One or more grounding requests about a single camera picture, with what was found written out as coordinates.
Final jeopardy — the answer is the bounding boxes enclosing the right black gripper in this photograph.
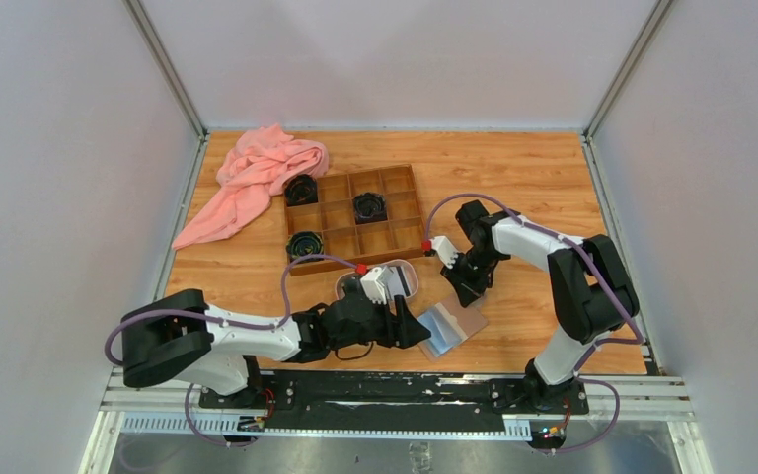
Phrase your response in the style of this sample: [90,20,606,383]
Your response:
[441,247,503,308]

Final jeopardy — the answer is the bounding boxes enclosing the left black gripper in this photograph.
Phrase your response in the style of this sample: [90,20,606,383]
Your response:
[330,292,431,351]

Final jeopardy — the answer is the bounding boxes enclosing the pink leather card holder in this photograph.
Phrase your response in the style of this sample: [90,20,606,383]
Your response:
[417,294,489,362]

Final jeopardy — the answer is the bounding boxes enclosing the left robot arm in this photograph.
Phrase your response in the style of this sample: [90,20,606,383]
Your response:
[105,289,431,408]

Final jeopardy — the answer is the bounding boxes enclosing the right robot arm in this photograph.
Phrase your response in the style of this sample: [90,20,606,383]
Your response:
[422,194,644,413]

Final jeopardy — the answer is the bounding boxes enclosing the pink oval tray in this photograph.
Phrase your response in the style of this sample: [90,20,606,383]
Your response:
[335,259,419,304]

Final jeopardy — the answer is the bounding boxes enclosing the brown wooden divider tray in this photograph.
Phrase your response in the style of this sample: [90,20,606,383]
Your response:
[284,165,426,265]

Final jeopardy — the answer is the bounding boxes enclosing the black flower cup centre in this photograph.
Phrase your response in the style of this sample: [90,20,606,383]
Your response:
[352,192,388,225]

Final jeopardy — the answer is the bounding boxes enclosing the black flower cup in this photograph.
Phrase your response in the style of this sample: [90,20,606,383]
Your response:
[283,174,319,207]
[285,231,324,262]
[352,192,388,225]

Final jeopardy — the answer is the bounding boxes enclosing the black flower cup front left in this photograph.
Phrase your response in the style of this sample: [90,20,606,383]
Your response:
[285,231,324,262]

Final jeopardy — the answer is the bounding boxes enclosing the black flower cup rear left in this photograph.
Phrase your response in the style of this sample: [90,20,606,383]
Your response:
[283,174,319,207]

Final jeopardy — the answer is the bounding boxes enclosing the pink crumpled cloth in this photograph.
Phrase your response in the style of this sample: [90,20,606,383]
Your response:
[172,123,330,250]

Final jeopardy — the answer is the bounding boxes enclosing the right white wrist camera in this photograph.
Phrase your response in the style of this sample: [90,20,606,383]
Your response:
[421,235,460,269]

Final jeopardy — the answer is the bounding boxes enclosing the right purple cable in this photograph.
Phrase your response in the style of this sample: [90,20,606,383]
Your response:
[422,193,645,456]

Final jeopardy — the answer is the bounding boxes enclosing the purple cable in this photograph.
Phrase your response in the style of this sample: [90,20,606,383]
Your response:
[422,193,645,456]
[104,253,370,449]

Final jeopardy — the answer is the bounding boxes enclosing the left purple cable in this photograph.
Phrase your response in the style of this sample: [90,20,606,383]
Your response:
[104,253,370,449]

